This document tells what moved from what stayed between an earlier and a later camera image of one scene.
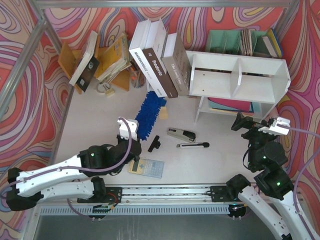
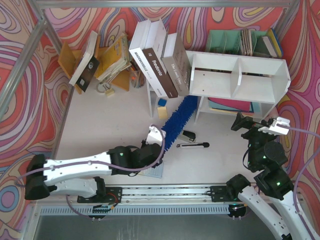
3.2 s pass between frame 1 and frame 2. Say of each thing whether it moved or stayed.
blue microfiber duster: moved
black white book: stayed
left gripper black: moved
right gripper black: stayed
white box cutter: stayed
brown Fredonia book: stayed
